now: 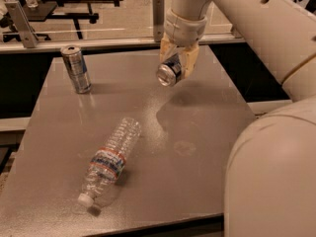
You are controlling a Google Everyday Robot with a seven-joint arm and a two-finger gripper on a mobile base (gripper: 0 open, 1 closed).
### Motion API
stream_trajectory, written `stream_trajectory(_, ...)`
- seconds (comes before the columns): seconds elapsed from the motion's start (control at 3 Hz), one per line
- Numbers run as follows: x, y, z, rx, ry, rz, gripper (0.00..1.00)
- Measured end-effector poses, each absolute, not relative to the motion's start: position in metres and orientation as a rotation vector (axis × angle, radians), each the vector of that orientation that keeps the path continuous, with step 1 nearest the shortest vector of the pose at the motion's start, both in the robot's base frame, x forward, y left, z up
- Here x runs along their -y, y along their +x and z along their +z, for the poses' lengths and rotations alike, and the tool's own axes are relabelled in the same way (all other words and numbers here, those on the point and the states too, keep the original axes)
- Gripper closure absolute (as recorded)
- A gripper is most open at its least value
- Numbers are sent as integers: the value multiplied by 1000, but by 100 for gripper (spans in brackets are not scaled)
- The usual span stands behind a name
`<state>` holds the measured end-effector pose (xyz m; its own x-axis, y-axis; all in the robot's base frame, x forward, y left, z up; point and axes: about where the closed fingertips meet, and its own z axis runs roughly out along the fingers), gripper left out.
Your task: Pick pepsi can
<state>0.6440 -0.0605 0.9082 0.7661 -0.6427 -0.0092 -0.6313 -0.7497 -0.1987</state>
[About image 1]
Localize glass barrier rail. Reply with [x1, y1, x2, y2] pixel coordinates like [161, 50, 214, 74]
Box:
[0, 34, 245, 54]

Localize left metal bracket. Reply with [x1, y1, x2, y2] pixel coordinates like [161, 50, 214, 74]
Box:
[5, 1, 39, 48]

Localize silver blue energy drink can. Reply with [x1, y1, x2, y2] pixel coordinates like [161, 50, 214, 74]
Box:
[60, 45, 91, 94]

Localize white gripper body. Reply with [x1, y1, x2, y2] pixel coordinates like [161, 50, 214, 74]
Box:
[164, 9, 207, 47]

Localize clear plastic water bottle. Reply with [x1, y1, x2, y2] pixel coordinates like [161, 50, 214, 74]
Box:
[78, 118, 141, 207]

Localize blue pepsi can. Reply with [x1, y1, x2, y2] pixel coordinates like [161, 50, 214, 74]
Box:
[156, 53, 182, 87]

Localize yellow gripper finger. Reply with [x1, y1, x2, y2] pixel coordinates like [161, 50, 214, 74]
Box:
[159, 38, 179, 71]
[180, 42, 199, 79]

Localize middle metal bracket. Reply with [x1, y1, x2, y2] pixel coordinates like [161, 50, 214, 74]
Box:
[152, 0, 165, 42]

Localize dark background table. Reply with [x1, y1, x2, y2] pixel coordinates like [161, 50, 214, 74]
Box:
[23, 0, 126, 40]

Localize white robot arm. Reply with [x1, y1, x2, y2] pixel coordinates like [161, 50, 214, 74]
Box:
[157, 0, 316, 237]

